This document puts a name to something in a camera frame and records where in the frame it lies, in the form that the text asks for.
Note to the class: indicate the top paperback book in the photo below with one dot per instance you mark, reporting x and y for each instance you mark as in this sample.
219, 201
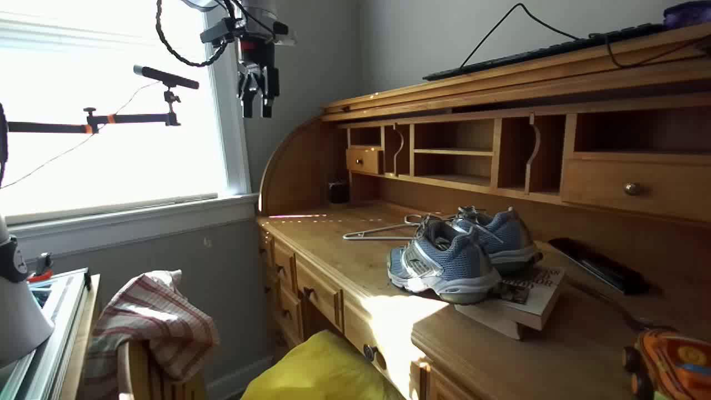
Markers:
530, 297

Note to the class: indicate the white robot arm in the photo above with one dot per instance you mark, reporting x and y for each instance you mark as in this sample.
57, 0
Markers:
253, 31

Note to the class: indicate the wooden chair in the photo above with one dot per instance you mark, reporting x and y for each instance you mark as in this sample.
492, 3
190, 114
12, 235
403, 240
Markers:
142, 379

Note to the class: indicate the orange toy car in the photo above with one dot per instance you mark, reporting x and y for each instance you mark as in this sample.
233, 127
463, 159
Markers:
664, 366

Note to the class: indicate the blue grey sneaker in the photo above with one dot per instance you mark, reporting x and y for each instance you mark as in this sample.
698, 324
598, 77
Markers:
442, 261
503, 238

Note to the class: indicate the purple object on desk top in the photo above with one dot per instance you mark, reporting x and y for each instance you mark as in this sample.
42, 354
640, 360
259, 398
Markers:
689, 13

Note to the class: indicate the yellow cushion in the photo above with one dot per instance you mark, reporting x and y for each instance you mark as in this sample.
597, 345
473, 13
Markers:
322, 367

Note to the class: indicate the black keyboard on desk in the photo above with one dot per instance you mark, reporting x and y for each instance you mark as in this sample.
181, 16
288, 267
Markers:
553, 50

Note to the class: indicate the black remote control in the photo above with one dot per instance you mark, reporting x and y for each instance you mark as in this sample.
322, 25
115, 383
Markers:
603, 267

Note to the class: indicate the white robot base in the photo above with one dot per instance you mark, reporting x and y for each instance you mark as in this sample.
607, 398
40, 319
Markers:
22, 324

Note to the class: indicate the striped cloth on chair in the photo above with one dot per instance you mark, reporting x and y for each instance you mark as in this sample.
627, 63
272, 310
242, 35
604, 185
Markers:
149, 310

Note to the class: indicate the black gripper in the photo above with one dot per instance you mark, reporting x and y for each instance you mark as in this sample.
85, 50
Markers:
256, 74

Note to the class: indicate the wooden roll-top desk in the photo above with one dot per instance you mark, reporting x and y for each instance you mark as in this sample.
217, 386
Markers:
604, 146

